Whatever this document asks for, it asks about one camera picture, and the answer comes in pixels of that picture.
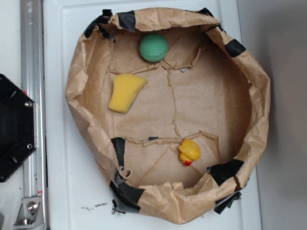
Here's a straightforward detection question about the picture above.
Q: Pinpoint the white plastic tray board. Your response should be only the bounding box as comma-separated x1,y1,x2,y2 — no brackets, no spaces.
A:
43,0,261,230

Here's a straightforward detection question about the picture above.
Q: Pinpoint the brown paper bag tray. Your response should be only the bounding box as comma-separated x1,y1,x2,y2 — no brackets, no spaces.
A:
65,8,271,224

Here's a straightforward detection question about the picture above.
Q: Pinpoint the yellow sponge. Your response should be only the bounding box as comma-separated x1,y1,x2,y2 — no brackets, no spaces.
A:
108,73,148,113

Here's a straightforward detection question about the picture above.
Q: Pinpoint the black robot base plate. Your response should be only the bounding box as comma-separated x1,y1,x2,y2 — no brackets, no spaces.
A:
0,74,36,183

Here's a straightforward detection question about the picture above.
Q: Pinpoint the yellow rubber duck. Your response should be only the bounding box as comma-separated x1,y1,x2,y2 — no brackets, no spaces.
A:
178,139,201,166

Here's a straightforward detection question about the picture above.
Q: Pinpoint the aluminium extrusion rail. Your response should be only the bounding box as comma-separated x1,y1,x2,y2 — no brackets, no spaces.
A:
20,0,50,230

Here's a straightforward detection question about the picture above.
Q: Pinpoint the metal corner bracket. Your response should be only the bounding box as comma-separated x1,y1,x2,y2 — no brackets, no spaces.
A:
13,196,46,230

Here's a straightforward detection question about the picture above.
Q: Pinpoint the green foam ball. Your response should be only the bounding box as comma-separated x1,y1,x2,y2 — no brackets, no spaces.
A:
139,33,168,63

